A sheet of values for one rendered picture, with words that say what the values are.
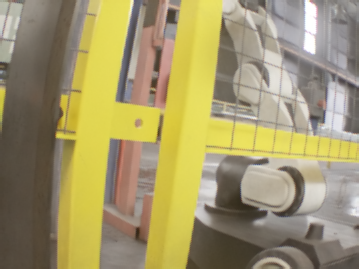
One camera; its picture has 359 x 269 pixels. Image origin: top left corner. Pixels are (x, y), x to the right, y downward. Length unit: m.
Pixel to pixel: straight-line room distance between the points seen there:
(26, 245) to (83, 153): 0.21
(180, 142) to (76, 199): 0.18
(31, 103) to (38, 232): 0.11
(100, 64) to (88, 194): 0.16
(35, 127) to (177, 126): 0.32
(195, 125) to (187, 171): 0.07
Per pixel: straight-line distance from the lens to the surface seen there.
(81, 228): 0.56
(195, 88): 0.63
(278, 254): 0.86
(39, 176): 0.34
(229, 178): 1.30
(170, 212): 0.63
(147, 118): 0.64
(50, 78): 0.34
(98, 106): 0.54
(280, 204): 1.11
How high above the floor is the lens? 0.43
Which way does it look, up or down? 1 degrees down
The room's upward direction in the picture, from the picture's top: 8 degrees clockwise
